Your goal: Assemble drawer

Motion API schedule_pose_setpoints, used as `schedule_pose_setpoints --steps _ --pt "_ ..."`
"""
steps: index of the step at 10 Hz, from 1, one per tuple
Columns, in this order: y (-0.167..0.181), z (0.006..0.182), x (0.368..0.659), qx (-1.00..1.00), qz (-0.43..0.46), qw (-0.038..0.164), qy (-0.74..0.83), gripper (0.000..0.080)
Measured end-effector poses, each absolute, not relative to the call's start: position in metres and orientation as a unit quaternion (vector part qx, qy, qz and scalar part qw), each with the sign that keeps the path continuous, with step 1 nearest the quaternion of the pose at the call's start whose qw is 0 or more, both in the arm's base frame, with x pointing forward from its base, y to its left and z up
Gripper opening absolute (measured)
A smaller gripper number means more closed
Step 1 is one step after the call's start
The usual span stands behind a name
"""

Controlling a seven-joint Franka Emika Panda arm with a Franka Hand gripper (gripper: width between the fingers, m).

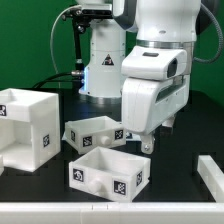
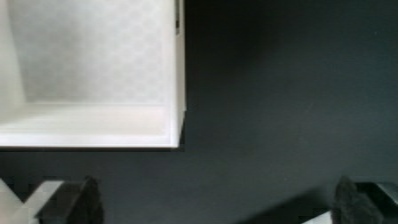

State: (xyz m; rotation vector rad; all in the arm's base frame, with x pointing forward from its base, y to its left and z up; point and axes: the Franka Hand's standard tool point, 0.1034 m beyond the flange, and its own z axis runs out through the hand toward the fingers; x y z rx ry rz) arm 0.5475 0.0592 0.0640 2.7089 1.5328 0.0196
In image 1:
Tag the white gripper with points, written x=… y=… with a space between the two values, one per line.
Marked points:
x=156 y=87

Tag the white drawer box front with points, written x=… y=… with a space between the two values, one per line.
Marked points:
x=110 y=174

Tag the white drawer box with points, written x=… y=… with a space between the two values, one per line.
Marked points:
x=87 y=134
x=110 y=174

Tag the white drawer cabinet frame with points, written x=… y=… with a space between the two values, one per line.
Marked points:
x=29 y=128

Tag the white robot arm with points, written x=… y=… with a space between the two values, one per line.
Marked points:
x=161 y=24

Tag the white paper marker sheet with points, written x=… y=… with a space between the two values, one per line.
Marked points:
x=129 y=137

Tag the white left barrier block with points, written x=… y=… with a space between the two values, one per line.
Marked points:
x=1 y=165

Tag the white right barrier rail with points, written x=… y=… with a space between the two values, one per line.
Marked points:
x=212 y=176

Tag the white barrier rail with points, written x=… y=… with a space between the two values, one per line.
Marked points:
x=212 y=176
x=111 y=213

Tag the black camera on stand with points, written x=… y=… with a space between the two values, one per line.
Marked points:
x=81 y=16

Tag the white front barrier rail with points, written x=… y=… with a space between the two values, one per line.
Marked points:
x=111 y=213

